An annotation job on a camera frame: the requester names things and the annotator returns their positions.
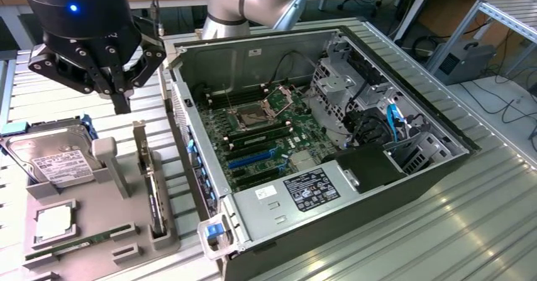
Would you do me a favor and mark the silver chipset heatsink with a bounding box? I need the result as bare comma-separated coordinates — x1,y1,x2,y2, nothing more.
287,151,320,172

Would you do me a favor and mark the thin locking lever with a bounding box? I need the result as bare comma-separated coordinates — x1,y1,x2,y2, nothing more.
224,82,234,114

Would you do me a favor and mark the blue expansion slot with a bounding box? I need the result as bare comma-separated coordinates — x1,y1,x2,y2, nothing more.
226,148,272,170

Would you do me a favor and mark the blue case latch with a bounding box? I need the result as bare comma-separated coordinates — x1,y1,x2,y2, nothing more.
204,223,224,241

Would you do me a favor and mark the grey parts rack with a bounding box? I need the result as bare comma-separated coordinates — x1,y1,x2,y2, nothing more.
19,135,184,281

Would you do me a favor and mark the green loose RAM stick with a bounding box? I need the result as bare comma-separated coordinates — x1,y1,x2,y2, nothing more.
23,223,132,262

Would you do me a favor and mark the aluminium slat frame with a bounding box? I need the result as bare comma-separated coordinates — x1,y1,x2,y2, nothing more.
421,0,537,85

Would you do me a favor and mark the black plastic shroud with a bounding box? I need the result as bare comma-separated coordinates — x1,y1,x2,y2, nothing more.
332,144,408,194

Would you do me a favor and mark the installed RAM stick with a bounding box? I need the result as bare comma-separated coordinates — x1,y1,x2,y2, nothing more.
225,128,292,148

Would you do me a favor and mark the CPU socket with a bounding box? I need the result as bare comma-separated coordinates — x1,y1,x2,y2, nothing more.
225,104,276,130

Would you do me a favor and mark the silver power supply unit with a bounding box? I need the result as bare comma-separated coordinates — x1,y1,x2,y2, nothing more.
228,160,361,243

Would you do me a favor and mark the black slanted pole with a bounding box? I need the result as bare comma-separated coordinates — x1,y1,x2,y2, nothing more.
393,0,444,43

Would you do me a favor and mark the blue data wire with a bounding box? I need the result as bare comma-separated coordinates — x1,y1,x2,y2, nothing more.
385,102,407,144

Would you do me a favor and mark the blue disk carrier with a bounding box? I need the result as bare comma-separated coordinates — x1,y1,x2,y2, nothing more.
0,113,100,156

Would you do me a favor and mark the silver hard disk drive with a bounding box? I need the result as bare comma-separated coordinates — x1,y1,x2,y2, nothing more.
0,124,96,189

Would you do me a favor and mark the silver CPU chip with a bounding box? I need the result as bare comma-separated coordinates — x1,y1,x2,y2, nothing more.
34,205,74,241

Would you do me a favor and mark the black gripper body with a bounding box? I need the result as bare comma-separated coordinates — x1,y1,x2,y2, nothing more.
14,0,142,86

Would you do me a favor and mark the black cable bundle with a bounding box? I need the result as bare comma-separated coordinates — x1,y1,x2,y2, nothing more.
345,110,393,147

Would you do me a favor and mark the graphics card with fan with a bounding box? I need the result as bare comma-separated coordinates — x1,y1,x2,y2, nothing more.
132,119,169,235

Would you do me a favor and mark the open black PC case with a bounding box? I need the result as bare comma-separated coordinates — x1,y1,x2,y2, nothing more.
160,25,482,281

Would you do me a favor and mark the grey hanging cable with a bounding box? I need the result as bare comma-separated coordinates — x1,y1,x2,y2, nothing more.
148,0,165,38

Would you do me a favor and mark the metal drive cage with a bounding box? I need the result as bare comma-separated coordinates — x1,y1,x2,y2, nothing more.
308,56,401,146

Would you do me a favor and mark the grey floor tower unit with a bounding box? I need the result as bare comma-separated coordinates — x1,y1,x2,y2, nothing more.
425,40,499,86

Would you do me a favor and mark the metal socket cover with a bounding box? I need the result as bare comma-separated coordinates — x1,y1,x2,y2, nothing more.
261,85,301,121

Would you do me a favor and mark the green motherboard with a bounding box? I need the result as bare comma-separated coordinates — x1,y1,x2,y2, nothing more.
196,82,341,194

